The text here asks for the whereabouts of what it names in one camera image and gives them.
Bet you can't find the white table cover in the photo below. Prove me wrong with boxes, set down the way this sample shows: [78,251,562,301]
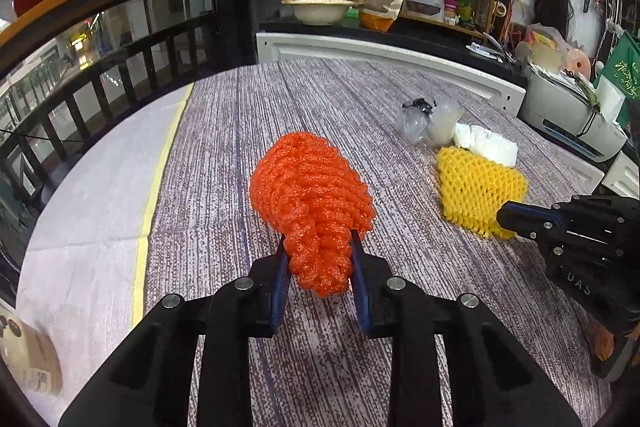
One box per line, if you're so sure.
[15,84,193,427]

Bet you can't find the orange foam fruit net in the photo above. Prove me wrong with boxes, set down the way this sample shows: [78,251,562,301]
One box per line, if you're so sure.
[250,132,373,299]

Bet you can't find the pink tape roll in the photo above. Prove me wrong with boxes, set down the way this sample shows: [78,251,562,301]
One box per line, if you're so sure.
[565,48,593,80]

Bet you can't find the cream bowl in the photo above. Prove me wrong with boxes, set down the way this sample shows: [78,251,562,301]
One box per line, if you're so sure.
[281,0,355,26]

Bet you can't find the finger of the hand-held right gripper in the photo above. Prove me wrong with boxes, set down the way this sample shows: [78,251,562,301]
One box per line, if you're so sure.
[496,201,568,242]

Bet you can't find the orange packet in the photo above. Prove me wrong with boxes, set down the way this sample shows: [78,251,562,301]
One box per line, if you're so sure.
[359,9,396,32]

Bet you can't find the beige cardboard box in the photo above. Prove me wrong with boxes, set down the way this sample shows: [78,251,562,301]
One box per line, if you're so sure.
[0,304,62,395]

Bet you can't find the yellow foam fruit net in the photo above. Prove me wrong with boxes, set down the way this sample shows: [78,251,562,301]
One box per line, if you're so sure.
[436,146,530,240]

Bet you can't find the clear bag yellow contents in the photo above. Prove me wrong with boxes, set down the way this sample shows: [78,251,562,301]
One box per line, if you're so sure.
[517,23,571,72]

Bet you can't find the small colourful bottles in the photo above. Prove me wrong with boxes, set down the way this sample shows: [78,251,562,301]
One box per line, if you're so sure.
[445,0,476,28]

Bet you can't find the black railing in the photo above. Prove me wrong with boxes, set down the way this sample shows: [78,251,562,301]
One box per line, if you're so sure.
[0,14,221,268]

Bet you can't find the grey streaked table mat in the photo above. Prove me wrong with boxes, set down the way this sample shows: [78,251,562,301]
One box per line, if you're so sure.
[142,57,613,427]

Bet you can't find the white crumpled tissue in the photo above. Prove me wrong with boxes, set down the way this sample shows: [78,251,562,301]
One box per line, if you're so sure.
[452,123,519,168]

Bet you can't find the grey white printer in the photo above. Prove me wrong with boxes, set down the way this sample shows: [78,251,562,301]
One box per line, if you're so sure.
[517,67,628,162]

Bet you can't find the clear plastic wrapper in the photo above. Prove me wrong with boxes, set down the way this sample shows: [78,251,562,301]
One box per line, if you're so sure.
[397,98,436,148]

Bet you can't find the yellow tape strip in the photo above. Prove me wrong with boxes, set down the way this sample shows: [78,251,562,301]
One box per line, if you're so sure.
[132,83,195,323]

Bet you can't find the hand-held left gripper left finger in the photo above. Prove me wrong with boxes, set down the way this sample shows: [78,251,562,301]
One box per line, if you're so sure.
[59,249,291,427]

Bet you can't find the green printed bag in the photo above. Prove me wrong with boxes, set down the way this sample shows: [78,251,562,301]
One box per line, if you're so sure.
[595,32,640,128]

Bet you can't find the cloudy plastic bag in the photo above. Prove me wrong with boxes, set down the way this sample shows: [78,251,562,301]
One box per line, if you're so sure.
[427,99,466,145]

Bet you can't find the white drawer cabinet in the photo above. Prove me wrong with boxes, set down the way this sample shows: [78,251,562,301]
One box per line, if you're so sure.
[602,152,640,200]

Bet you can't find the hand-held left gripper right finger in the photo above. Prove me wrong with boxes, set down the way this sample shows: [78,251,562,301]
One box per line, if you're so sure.
[350,229,583,427]

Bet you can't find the person's right hand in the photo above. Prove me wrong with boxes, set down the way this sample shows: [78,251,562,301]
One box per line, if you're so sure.
[590,321,618,363]

